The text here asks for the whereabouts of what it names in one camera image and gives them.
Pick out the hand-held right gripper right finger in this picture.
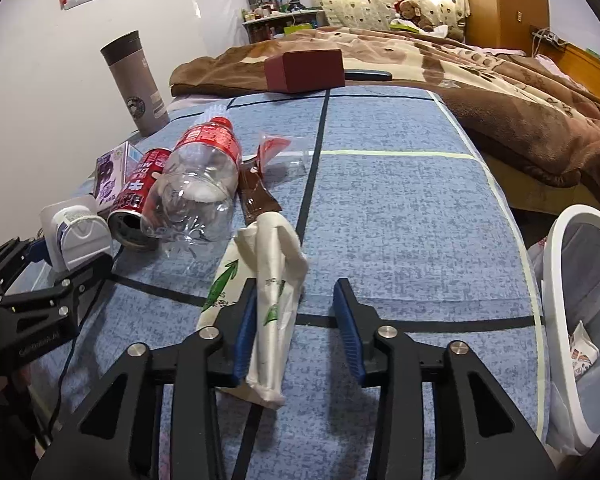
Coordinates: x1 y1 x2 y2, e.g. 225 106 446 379
332 279 556 480

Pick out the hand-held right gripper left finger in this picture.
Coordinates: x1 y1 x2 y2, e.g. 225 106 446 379
32 277 261 480

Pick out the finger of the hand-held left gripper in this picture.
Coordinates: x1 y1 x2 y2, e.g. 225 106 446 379
0 236 48 291
0 254 115 323

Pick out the white plastic container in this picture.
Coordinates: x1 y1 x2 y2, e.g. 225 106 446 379
39 196 115 273

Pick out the white paper bag green print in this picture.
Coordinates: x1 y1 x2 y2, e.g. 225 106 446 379
196 210 309 408

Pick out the purple printed carton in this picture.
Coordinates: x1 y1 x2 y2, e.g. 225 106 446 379
92 141 146 211

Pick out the red drink can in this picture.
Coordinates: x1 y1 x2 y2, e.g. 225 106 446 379
106 147 173 252

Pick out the clear bottle with red label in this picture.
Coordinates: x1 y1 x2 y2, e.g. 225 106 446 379
141 116 243 261

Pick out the clear jelly cup red lid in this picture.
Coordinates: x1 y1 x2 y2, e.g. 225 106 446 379
255 131 313 178

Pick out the white trash bin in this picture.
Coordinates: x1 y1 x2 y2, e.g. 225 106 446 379
542 204 600 456

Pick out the blue patterned cloth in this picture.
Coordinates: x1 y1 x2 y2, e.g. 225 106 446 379
30 85 548 480

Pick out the brown sachet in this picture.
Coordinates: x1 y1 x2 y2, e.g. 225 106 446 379
236 157 282 223

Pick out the white plastic bag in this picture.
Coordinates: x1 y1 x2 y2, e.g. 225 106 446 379
525 237 553 311

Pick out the grey thermos bottle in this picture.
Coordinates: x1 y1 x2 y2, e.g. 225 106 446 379
100 30 172 138

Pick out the beige bed mattress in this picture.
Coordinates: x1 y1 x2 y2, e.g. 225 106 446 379
480 152 586 217

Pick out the white printed wrapper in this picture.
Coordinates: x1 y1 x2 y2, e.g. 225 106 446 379
567 320 600 378

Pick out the black glasses case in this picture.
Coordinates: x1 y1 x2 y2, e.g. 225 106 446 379
344 69 393 82

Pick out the dark red box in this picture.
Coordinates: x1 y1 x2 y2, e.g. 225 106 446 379
264 49 346 94

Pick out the brown printed blanket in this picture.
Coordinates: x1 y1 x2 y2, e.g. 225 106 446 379
169 25 600 206

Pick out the cluttered white shelf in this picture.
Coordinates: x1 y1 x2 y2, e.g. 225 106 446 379
241 0 331 43

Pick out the brown teddy bear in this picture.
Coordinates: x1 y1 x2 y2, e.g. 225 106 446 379
394 0 438 31

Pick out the wooden headboard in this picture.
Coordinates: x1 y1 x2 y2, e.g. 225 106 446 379
530 35 600 96

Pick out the wooden wardrobe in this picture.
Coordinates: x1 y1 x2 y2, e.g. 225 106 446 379
460 0 551 51

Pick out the black cable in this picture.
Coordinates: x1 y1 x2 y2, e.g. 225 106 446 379
30 310 88 456

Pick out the charger with cables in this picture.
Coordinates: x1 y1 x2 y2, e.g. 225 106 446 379
530 25 563 56

